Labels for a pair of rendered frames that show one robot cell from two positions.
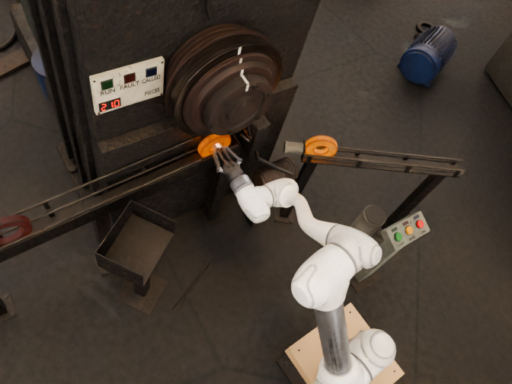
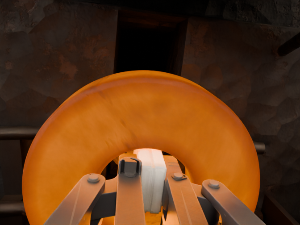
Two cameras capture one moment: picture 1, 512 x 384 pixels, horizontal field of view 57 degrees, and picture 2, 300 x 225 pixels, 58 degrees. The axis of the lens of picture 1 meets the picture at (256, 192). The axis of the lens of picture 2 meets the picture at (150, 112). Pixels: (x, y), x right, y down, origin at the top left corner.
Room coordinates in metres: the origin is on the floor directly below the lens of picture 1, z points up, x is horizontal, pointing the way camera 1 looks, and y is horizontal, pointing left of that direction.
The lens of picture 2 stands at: (1.10, 0.13, 0.84)
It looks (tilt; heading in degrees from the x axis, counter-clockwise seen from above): 13 degrees down; 44
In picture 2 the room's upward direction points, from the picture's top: 6 degrees clockwise
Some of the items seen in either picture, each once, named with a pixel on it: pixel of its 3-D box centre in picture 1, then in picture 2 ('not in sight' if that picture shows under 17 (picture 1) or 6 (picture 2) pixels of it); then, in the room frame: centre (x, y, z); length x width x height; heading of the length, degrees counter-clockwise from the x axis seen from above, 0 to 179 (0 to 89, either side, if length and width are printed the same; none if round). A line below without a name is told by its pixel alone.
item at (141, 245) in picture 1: (138, 269); not in sight; (0.70, 0.37, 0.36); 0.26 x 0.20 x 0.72; 175
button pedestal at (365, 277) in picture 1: (382, 254); not in sight; (1.28, -0.75, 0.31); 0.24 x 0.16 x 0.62; 140
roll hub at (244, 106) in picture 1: (238, 106); not in sight; (1.16, 0.18, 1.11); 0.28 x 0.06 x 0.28; 140
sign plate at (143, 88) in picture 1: (129, 86); not in sight; (1.03, 0.55, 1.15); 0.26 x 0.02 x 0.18; 140
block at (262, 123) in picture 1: (254, 134); not in sight; (1.42, 0.11, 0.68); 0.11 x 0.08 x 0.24; 50
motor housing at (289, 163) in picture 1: (267, 193); not in sight; (1.39, -0.06, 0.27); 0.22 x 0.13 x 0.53; 140
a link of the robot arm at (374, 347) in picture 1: (372, 350); not in sight; (0.66, -0.68, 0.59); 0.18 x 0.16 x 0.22; 150
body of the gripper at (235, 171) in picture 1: (232, 171); not in sight; (1.12, 0.13, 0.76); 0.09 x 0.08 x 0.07; 50
